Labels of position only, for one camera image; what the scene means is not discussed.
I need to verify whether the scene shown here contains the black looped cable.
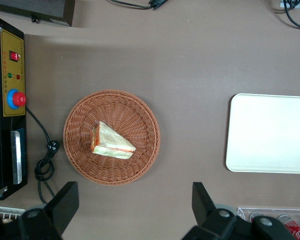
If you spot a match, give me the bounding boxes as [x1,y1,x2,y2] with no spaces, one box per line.
[282,0,300,31]

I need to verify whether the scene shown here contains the red cola bottle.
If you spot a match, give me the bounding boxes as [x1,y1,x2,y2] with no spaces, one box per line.
[276,214,300,240]

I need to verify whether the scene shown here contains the black power cable with plug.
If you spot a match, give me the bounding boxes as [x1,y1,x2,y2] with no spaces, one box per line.
[24,106,61,205]

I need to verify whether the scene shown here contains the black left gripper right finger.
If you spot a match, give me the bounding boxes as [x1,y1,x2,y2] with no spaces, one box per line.
[181,181,256,240]

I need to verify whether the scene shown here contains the clear acrylic bottle rack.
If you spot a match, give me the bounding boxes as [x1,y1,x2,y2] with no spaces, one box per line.
[237,206,300,240]

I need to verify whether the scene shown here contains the dark wooden box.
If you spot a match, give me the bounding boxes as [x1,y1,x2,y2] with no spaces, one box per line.
[0,0,76,27]

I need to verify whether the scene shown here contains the triangular sandwich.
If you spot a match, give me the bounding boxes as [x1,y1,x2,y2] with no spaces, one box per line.
[90,121,137,161]

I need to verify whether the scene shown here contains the white wire rack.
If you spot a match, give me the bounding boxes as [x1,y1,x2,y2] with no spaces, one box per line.
[0,204,26,224]

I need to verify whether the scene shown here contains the white power adapter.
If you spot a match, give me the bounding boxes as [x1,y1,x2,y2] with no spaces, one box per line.
[279,0,300,9]

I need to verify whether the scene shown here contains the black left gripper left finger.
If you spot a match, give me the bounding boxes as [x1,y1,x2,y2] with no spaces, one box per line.
[17,181,80,240]

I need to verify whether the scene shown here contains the round brown wicker basket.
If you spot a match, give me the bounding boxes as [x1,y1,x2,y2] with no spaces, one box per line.
[62,89,161,187]

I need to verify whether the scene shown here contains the black appliance with yellow panel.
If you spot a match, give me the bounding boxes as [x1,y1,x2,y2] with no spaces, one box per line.
[0,15,28,202]

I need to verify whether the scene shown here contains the cream plastic tray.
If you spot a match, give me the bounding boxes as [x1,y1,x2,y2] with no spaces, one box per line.
[225,93,300,174]

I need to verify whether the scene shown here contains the black cable with connector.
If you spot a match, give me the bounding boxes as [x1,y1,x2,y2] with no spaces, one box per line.
[109,0,170,11]

